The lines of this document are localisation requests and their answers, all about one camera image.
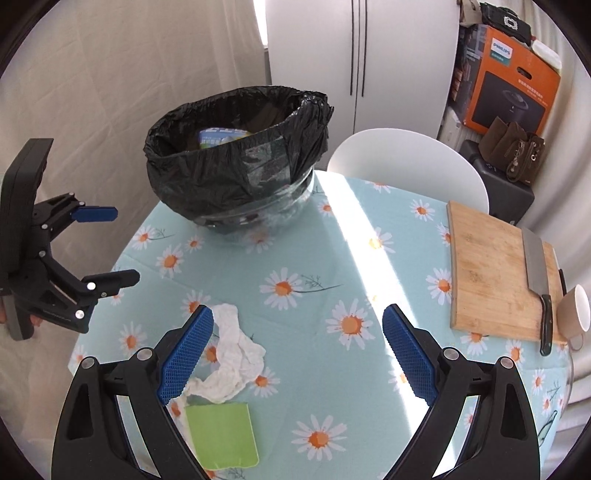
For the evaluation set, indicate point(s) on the white wardrobe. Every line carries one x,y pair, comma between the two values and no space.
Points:
323,55

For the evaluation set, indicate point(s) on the white chair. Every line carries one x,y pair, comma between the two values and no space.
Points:
406,157

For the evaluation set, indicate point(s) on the white pouch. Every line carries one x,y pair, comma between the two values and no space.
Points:
547,53

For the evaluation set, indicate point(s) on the wooden cutting board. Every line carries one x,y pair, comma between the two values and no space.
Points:
489,272

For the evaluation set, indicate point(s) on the blue packet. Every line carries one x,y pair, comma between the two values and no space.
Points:
221,137

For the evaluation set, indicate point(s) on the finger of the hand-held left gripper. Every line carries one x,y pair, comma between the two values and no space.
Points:
115,279
97,213

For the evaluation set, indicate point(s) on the white tissue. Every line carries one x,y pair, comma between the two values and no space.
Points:
235,350

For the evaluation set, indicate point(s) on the clear glass bin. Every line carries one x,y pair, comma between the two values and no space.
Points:
277,207

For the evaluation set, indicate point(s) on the brown suede handbag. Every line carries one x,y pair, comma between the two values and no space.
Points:
508,147

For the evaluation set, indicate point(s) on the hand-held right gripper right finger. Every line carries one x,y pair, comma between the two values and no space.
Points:
408,355

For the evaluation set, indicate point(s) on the black bag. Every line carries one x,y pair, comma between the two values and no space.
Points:
505,21

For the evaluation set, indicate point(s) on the beige curtain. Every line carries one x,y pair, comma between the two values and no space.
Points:
115,69

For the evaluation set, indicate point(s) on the white cup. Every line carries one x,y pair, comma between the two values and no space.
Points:
577,309

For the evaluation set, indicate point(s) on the grey suitcase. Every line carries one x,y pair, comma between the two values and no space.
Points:
508,198

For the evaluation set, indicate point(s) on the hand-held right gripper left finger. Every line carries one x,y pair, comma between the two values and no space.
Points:
187,355

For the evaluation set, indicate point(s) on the orange cardboard box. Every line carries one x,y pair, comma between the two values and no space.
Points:
512,92

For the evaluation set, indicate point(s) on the black-lined trash bin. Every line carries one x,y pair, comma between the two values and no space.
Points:
221,175

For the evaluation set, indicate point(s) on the white curtain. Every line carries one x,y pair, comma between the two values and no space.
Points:
572,138

